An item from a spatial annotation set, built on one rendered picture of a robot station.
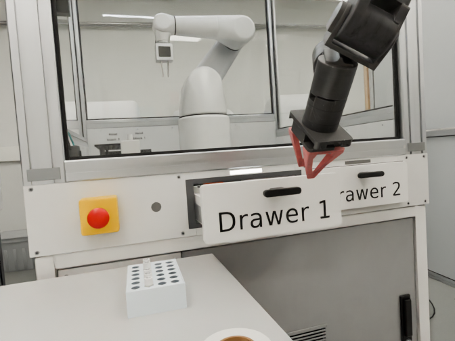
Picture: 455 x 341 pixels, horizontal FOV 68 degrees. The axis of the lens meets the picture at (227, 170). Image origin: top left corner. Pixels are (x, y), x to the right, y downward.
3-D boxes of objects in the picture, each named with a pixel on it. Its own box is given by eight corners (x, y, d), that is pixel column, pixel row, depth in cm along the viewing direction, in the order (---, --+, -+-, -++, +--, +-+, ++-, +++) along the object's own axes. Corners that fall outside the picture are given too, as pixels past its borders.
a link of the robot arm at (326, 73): (320, 57, 46) (363, 63, 45) (318, 42, 51) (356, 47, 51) (309, 103, 50) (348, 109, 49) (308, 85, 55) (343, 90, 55)
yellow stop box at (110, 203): (119, 232, 67) (116, 197, 67) (80, 237, 65) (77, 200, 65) (120, 227, 72) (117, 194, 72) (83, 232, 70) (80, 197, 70)
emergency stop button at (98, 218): (110, 228, 64) (107, 207, 64) (87, 231, 63) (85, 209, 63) (110, 224, 67) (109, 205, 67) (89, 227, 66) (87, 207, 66)
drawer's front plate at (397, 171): (409, 201, 92) (407, 161, 91) (315, 213, 84) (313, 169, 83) (403, 200, 94) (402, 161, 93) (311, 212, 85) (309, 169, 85)
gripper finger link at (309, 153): (315, 160, 64) (328, 116, 58) (334, 184, 59) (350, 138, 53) (282, 163, 62) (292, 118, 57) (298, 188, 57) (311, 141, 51)
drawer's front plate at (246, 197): (342, 225, 69) (339, 172, 69) (205, 245, 61) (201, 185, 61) (336, 224, 71) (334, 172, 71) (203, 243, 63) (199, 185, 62)
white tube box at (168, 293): (187, 308, 50) (185, 282, 49) (127, 319, 47) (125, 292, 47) (177, 279, 61) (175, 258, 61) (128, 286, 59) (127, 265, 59)
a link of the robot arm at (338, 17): (344, 2, 42) (402, 33, 43) (336, -13, 51) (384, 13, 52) (295, 83, 50) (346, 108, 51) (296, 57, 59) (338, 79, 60)
